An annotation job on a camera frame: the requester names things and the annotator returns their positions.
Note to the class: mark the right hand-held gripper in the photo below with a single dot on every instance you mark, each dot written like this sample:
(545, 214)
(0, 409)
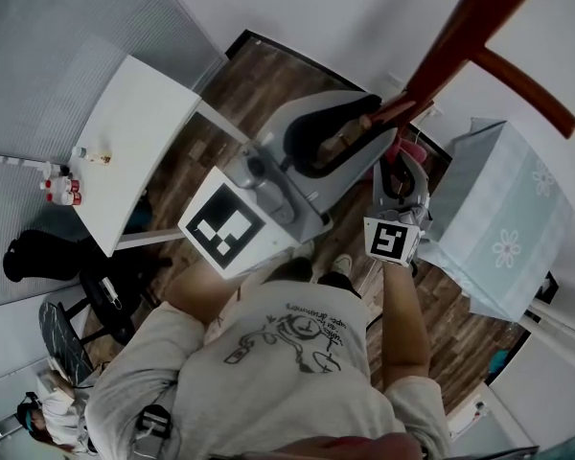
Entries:
(393, 237)

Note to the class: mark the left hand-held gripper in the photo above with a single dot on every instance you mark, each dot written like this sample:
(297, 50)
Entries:
(235, 223)

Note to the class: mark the red cloth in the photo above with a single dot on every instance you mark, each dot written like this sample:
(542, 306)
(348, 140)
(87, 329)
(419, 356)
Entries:
(409, 151)

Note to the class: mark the wooden coat rack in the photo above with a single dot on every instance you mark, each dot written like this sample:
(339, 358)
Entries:
(466, 31)

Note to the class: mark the person's right forearm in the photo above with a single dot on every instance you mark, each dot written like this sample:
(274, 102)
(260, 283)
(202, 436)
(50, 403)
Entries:
(405, 328)

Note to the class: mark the person's left forearm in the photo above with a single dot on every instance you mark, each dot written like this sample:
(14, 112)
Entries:
(196, 290)

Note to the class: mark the light blue floral covered box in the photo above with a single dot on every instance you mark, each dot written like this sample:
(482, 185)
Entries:
(498, 199)

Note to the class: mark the black framed picture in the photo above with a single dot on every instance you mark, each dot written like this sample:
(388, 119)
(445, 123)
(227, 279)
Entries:
(547, 288)

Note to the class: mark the white table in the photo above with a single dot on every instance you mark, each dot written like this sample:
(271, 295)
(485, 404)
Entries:
(134, 127)

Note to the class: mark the small teal object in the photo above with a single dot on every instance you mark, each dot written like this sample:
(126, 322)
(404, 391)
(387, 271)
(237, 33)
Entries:
(498, 363)

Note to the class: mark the teal waste bin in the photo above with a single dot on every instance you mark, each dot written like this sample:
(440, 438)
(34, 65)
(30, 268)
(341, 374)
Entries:
(141, 216)

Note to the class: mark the white pipe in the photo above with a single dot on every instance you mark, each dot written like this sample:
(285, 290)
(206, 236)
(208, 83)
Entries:
(560, 331)
(568, 316)

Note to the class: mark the small clear bottle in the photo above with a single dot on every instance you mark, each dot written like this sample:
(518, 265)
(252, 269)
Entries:
(91, 155)

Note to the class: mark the white power strip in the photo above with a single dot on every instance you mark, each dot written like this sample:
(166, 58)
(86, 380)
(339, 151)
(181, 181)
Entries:
(468, 420)

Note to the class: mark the person's grey printed shirt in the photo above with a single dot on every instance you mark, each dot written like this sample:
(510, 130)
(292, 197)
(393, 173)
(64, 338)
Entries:
(268, 400)

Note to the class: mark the red label water bottle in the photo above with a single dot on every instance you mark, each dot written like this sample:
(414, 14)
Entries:
(60, 185)
(64, 198)

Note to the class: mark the black office chair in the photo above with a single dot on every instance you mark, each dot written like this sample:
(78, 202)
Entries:
(33, 252)

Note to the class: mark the black marble round table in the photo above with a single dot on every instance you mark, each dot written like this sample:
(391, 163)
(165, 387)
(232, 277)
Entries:
(62, 338)

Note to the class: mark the white wall socket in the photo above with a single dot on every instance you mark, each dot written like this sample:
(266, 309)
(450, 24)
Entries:
(433, 110)

